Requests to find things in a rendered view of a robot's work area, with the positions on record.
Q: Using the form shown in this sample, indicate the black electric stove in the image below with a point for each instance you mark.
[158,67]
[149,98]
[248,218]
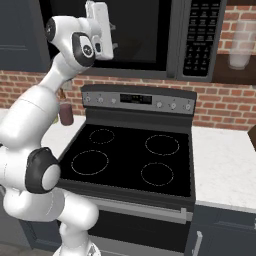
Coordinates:
[133,156]

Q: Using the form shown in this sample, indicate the black oven door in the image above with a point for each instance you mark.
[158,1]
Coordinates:
[143,233]

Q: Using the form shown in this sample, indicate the dark wooden shelf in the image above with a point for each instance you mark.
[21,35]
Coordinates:
[233,75]

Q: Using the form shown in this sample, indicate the dark red jar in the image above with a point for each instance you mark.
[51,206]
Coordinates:
[66,114]

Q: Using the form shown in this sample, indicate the brown bottle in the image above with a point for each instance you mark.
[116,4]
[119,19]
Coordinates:
[62,94]

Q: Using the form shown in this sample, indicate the silver stove knob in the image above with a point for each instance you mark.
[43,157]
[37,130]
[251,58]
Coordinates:
[173,106]
[87,98]
[159,104]
[188,107]
[100,99]

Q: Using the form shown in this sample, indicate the black grey microwave oven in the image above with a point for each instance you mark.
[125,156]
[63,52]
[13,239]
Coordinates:
[200,36]

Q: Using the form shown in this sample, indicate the dark brown block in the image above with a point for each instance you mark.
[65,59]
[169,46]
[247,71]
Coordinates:
[252,138]

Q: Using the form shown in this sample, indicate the black microwave door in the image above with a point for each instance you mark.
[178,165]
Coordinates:
[143,33]

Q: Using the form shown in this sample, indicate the dark blue base cupboard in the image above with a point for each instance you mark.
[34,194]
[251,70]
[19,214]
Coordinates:
[40,235]

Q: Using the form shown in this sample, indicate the dark blue base cupboard door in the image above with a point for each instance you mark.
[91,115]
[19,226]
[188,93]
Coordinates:
[226,233]

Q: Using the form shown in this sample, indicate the dark blue wall cupboard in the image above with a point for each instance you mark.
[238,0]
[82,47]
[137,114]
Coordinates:
[20,33]

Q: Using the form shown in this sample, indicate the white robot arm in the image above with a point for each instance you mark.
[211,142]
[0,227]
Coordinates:
[30,126]

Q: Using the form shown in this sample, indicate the yellow green item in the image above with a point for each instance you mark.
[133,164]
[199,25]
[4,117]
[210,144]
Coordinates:
[55,118]

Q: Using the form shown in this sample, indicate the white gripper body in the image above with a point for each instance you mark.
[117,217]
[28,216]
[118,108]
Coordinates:
[102,23]

